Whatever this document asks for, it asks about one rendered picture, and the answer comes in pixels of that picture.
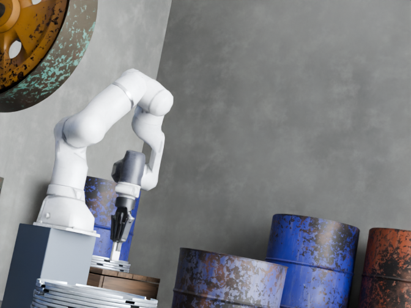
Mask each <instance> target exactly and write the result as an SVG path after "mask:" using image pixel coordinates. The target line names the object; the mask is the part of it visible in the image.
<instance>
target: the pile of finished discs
mask: <svg viewBox="0 0 411 308"><path fill-rule="evenodd" d="M114 263H115V264H114ZM130 265H131V264H126V263H121V262H114V261H110V260H104V259H100V258H93V257H92V260H91V265H90V266H91V267H96V268H102V269H106V270H113V271H119V272H123V273H129V267H130Z"/></svg>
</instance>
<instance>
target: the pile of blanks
mask: <svg viewBox="0 0 411 308"><path fill-rule="evenodd" d="M32 300H33V301H32V304H31V308H157V304H146V303H141V302H132V301H124V300H120V299H113V298H106V297H102V296H95V295H89V294H85V293H79V292H75V291H70V290H64V289H61V288H55V287H50V286H47V285H43V284H39V283H37V282H36V288H35V289H34V294H33V299H32Z"/></svg>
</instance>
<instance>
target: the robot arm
mask: <svg viewBox="0 0 411 308"><path fill-rule="evenodd" d="M172 104H173V96H172V95H171V93H170V92H169V91H168V90H166V89H165V88H164V87H163V86H162V85H161V84H160V83H159V82H157V81H156V80H154V79H151V78H150V77H148V76H146V75H145V74H143V73H141V72H140V71H139V70H135V69H134V68H132V69H129V70H127V71H125V72H123V73H122V75H121V77H120V78H119V79H117V80H116V81H114V82H113V83H112V84H110V85H109V86H108V87H107V88H106V89H104V90H103V91H102V92H100V93H99V94H98V95H97V96H96V97H94V98H93V99H92V101H91V102H90V103H89V104H88V105H87V106H86V107H85V109H83V110H82V111H80V112H78V113H76V114H74V115H70V116H67V117H64V118H63V119H61V120H60V121H58V123H57V124H56V125H55V127H54V130H53V132H54V138H55V160H54V167H53V173H52V177H51V183H50V185H48V190H47V193H46V194H47V196H46V197H45V199H44V201H43V203H42V206H41V209H40V212H39V215H38V218H37V221H36V222H34V223H33V225H35V226H42V227H50V228H54V229H59V230H65V231H68V232H74V233H79V234H83V235H89V236H92V237H100V235H99V234H96V231H94V217H93V215H92V213H91V212H90V211H89V209H88V207H87V206H86V204H85V196H84V186H85V182H86V177H87V171H88V166H87V162H86V148H87V146H90V145H95V144H96V143H98V142H100V141H101V140H102V139H103V137H104V135H105V133H106V132H107V131H108V130H109V129H110V128H111V126H112V125H113V124H114V123H116V122H117V121H118V120H119V119H120V118H121V117H123V116H124V115H125V114H126V113H127V112H129V111H130V110H131V109H132V108H133V107H134V106H135V105H137V106H136V108H135V110H134V115H133V118H132V121H131V126H132V129H133V131H134V132H135V134H136V135H137V137H139V138H140V139H141V140H143V141H144V142H145V143H147V144H148V145H150V147H151V148H152V151H151V155H150V161H149V163H148V164H145V162H146V157H145V154H143V153H141V152H137V151H134V150H127V151H126V153H125V156H124V158H122V159H120V160H119V161H116V162H115V163H114V164H113V169H112V173H111V176H112V178H113V180H114V181H115V182H116V183H117V186H116V187H115V192H116V194H117V195H119V196H118V197H116V203H115V206H116V207H117V210H116V214H115V215H111V234H110V240H112V241H113V246H112V250H111V256H110V260H113V261H117V262H118V260H119V254H120V249H121V246H122V243H123V242H126V240H127V237H128V234H129V231H130V228H131V225H132V223H133V221H134V220H135V218H133V217H132V216H131V210H134V209H135V204H136V200H135V198H138V197H139V191H140V189H143V190H146V191H148V190H150V189H152V188H154V187H156V185H157V182H158V173H159V168H160V163H161V157H162V153H163V147H164V142H165V136H164V133H163V132H162V131H161V124H162V121H163V118H164V115H165V114H166V113H167V112H169V110H170V109H171V106H172Z"/></svg>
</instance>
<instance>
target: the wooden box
mask: <svg viewBox="0 0 411 308"><path fill-rule="evenodd" d="M145 281H147V282H145ZM150 282H155V283H160V279H159V278H154V277H149V276H142V275H139V274H133V273H123V272H119V271H113V270H108V269H102V268H96V267H91V266H90V269H89V274H88V278H87V284H86V285H88V286H93V287H99V288H105V289H109V290H115V291H119V292H125V293H131V294H134V295H139V296H145V297H146V299H147V300H150V299H151V298H152V299H157V293H158V287H159V284H154V283H150Z"/></svg>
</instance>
